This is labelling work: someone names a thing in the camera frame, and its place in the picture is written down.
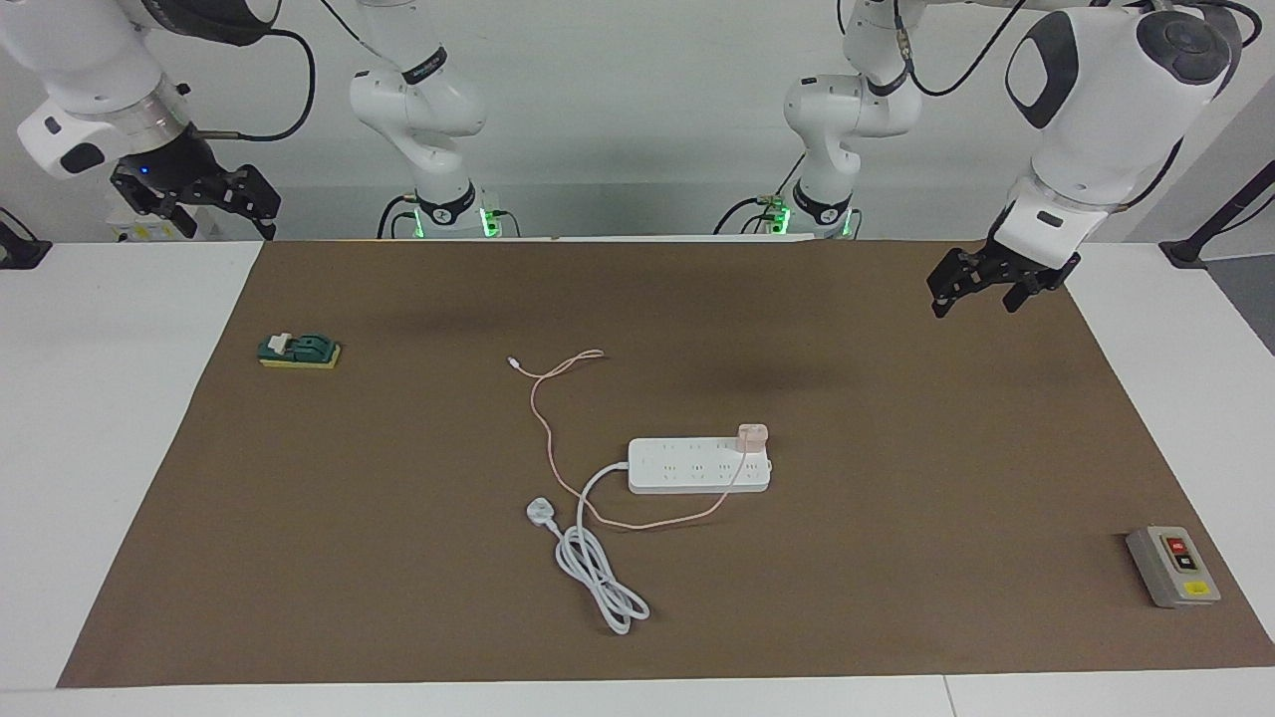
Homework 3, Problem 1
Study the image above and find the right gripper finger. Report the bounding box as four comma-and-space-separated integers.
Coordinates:
110, 164, 197, 240
189, 164, 282, 242

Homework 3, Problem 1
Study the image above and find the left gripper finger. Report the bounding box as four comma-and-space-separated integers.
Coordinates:
1004, 257, 1083, 315
926, 249, 997, 320

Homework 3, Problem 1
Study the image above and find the pink charging cable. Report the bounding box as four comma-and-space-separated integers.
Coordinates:
507, 350, 748, 531

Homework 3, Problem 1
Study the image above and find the white power strip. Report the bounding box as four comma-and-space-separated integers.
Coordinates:
627, 435, 775, 495

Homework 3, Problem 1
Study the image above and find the white box with yellow labels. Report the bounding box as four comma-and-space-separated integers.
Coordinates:
108, 204, 200, 243

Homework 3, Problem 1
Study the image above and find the black table clamp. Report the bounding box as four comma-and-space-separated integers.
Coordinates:
0, 207, 53, 270

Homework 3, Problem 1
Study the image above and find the black clamp stand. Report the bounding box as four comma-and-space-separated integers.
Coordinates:
1158, 159, 1275, 270

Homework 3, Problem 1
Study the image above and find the brown table mat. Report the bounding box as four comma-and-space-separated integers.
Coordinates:
57, 239, 1275, 690

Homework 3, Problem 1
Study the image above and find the black base cable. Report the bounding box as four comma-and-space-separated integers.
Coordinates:
377, 194, 419, 240
713, 196, 773, 236

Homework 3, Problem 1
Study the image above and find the green knife switch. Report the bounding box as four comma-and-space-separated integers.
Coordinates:
257, 331, 343, 371

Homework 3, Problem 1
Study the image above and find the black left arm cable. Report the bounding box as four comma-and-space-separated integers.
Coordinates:
893, 0, 1029, 100

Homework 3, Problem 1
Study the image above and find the grey push-button switch box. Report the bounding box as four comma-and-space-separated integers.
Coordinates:
1126, 525, 1222, 609

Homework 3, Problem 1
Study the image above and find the white power cord with plug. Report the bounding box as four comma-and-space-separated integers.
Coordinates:
526, 460, 651, 636

